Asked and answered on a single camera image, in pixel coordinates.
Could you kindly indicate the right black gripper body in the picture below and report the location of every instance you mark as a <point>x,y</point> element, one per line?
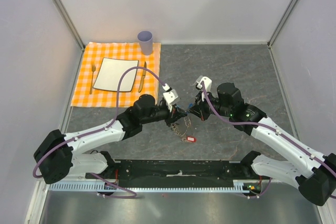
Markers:
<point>205,109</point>

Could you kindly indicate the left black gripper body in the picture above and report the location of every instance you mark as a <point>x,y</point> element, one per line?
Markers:
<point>170,120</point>

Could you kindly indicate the metal keyring plate blue handle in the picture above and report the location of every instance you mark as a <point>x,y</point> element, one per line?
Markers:
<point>181,127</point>

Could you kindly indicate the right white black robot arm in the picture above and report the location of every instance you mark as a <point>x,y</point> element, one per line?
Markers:
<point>310,171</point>

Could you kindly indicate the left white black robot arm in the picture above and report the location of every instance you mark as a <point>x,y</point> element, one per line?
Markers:
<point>62,154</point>

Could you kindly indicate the red key tag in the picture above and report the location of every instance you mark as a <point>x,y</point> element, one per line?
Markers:
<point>190,139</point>

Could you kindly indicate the gold knife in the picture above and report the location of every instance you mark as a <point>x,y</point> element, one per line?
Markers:
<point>142,77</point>

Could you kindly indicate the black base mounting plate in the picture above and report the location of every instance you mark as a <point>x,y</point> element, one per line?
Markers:
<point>136,172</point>

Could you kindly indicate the white square plate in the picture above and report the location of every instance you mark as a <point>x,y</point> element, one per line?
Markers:
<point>110,73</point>

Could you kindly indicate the lavender plastic cup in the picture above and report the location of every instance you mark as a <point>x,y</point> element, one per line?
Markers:
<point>145,39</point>

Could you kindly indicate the orange checkered cloth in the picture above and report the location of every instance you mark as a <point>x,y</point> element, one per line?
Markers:
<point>95,52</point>

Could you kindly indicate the gold fork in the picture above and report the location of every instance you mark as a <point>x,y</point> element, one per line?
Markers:
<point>93,69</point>

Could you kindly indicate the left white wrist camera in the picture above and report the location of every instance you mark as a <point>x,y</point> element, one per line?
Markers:
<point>171,98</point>

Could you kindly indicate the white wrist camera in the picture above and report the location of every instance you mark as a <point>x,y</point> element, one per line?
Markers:
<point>171,98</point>
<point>204,84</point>

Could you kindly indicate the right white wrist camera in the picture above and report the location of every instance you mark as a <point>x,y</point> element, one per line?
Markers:
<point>204,84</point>

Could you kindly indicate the slotted cable duct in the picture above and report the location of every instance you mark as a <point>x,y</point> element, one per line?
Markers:
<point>101,187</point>

